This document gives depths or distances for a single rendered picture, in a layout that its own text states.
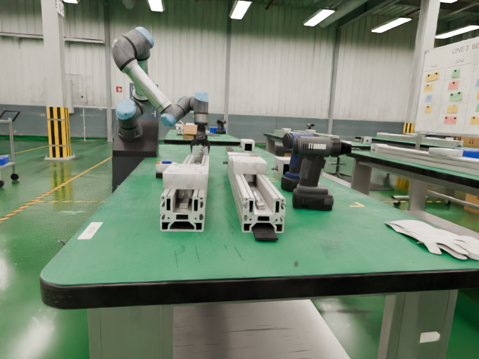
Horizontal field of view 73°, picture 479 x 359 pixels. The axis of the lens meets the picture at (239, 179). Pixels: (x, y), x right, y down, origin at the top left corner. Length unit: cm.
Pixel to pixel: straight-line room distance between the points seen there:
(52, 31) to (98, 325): 754
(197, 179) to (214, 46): 1212
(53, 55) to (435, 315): 772
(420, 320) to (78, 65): 1288
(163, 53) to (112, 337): 1228
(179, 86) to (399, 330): 1211
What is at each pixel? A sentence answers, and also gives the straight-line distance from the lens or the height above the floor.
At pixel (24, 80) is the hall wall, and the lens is 1375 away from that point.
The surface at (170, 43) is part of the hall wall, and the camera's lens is 1284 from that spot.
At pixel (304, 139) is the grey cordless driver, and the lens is 100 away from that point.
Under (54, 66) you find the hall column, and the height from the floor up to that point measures 190.
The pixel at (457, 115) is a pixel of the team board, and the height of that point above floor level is 118.
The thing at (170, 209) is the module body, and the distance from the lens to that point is 77.
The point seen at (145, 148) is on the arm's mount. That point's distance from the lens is 212.
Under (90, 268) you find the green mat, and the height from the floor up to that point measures 78.
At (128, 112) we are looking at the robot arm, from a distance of 202.
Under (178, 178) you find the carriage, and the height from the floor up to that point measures 89.
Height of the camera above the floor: 105
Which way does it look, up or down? 11 degrees down
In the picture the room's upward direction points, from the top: 3 degrees clockwise
